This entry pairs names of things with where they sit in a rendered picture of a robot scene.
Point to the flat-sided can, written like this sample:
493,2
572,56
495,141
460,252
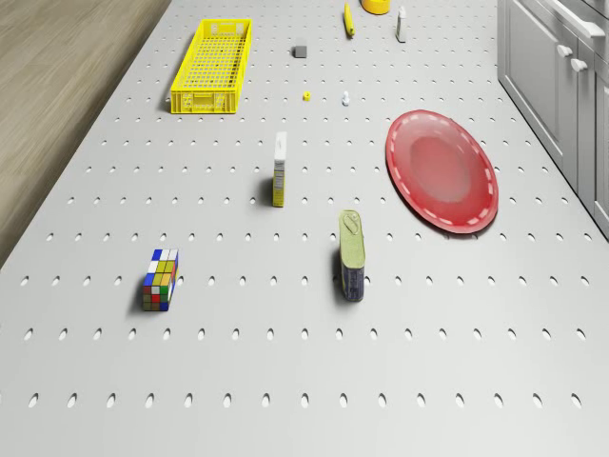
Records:
352,257

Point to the red plate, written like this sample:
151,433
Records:
442,171

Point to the puzzle cube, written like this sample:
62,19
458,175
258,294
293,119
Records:
159,285

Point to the yellow basket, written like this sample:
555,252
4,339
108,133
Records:
191,103

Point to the grey cube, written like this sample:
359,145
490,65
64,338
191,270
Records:
300,52

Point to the banana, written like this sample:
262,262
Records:
349,20

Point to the small white bottle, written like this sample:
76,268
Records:
400,28

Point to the yellow bowl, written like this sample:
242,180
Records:
375,5

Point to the white cabinet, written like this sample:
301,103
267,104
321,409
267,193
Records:
533,71

